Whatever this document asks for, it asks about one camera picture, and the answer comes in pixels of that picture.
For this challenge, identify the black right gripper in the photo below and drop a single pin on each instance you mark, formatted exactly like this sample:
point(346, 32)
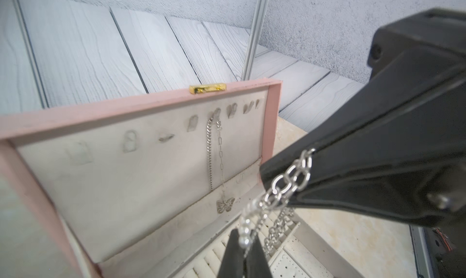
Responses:
point(439, 28)

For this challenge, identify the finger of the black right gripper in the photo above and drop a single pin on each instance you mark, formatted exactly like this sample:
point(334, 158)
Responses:
point(395, 149)

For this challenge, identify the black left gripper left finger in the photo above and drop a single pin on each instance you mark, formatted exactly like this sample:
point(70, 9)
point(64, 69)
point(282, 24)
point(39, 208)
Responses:
point(233, 258)

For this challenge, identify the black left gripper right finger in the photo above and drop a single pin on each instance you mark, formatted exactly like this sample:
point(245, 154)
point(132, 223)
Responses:
point(256, 262)

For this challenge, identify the pink jewelry box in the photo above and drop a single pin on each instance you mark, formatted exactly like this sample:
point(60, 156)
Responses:
point(146, 186)

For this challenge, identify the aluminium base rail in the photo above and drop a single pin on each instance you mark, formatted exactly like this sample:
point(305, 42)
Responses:
point(424, 266)

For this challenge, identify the aluminium frame post right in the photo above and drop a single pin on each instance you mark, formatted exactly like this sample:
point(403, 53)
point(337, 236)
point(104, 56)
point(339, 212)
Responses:
point(256, 29)

